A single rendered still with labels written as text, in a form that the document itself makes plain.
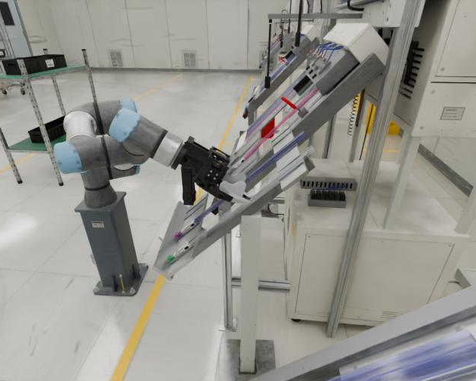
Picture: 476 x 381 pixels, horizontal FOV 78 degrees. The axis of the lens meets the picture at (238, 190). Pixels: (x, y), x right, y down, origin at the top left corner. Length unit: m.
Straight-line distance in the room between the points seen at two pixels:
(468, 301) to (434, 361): 0.06
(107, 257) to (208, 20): 8.83
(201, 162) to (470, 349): 0.56
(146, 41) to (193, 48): 1.47
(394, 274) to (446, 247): 0.22
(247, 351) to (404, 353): 1.05
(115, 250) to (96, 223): 0.18
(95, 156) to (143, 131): 0.15
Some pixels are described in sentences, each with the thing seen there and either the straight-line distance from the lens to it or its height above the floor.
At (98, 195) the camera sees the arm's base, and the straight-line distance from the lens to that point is 1.55.
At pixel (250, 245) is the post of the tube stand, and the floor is 0.71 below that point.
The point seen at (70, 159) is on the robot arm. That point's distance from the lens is 0.78.
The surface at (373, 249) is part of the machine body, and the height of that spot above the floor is 0.52.
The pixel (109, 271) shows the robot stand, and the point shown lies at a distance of 1.81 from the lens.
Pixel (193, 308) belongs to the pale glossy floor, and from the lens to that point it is 1.71.
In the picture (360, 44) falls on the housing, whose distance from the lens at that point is 1.03.
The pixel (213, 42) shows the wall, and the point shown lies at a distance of 9.96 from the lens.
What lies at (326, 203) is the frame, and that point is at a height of 0.64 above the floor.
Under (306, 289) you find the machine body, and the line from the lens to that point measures 1.45.
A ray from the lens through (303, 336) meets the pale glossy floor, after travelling 1.63.
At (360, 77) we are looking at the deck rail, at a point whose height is 1.18.
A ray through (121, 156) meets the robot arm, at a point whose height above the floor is 1.04.
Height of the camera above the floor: 1.32
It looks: 29 degrees down
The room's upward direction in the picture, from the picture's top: straight up
